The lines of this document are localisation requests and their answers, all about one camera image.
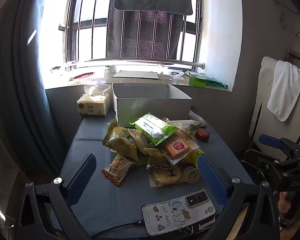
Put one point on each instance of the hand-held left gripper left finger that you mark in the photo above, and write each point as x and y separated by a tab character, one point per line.
81	180

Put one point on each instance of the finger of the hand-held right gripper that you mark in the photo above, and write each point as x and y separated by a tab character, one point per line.
270	141
260	157

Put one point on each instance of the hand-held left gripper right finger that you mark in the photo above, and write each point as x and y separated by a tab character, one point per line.
212	180

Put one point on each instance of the orange checkered snack packet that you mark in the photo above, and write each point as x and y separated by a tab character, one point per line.
117	171

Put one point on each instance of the orange snack packet clear wrap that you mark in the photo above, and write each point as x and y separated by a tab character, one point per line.
178	147

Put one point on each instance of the beige biscuit packet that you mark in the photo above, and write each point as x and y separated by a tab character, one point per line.
165	177

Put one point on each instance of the yellow green snack bag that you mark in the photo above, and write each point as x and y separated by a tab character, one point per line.
118	140

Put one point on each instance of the small yellow snack packet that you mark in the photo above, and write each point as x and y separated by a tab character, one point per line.
155	157

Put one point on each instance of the long green snack packet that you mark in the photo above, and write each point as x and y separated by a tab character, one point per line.
152	130

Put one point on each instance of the white cardboard box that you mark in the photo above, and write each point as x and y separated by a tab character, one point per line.
152	105

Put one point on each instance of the person's right hand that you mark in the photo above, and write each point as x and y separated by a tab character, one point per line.
283	202

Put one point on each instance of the white chair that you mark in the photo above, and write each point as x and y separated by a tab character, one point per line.
262	100

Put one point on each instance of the small red packet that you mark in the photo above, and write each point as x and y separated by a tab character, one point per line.
202	134

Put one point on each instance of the smartphone with cartoon case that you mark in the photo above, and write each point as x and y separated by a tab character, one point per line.
177	212

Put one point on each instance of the white towel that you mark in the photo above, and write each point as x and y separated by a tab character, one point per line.
286	90

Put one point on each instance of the blue grey fabric mat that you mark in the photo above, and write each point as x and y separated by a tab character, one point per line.
130	205

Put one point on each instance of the white plastic object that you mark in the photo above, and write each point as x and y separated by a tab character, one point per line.
196	116

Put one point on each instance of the soft tissue pack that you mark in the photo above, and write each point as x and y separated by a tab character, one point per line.
92	105

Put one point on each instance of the green plastic bag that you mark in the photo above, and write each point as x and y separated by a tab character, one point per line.
217	83

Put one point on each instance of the green plastic container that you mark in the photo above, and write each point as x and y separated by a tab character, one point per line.
197	80

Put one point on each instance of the dark curtain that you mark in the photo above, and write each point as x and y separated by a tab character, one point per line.
22	92

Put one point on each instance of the flat cardboard sheet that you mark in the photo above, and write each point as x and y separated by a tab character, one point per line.
137	75

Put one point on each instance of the window security bars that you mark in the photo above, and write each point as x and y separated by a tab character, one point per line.
87	22

